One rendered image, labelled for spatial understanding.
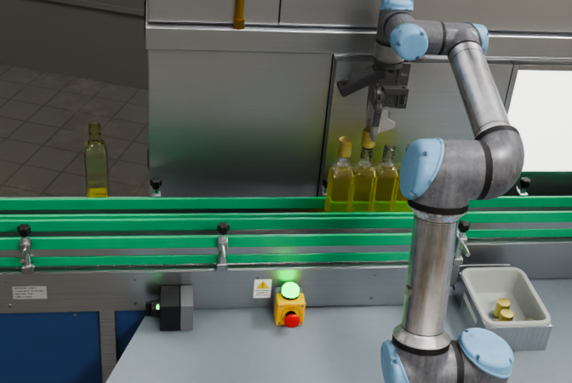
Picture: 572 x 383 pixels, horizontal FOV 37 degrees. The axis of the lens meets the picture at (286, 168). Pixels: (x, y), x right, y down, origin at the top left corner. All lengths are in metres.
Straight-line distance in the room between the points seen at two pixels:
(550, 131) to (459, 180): 0.87
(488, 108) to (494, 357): 0.50
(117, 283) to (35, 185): 2.04
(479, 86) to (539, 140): 0.67
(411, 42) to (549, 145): 0.73
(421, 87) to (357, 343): 0.68
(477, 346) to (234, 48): 0.92
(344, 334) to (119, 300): 0.56
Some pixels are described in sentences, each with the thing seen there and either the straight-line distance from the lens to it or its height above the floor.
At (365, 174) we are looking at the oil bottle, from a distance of 2.15.
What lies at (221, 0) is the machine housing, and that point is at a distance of 2.09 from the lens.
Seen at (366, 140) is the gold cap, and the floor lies 1.17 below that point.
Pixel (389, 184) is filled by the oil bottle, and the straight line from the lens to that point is 2.18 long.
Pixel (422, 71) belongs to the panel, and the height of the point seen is 1.29.
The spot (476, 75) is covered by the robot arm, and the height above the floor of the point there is 1.46.
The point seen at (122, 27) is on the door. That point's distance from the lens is 4.90.
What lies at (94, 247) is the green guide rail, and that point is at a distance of 2.08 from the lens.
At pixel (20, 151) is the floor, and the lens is 4.39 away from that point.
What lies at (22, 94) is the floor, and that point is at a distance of 4.96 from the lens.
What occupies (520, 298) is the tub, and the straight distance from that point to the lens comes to 2.33.
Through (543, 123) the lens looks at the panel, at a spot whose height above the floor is 1.15.
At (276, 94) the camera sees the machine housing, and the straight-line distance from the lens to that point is 2.20.
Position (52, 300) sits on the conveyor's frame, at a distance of 2.17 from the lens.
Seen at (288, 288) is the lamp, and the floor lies 0.85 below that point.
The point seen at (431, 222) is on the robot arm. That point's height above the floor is 1.28.
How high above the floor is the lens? 2.16
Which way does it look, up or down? 31 degrees down
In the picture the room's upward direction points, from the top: 5 degrees clockwise
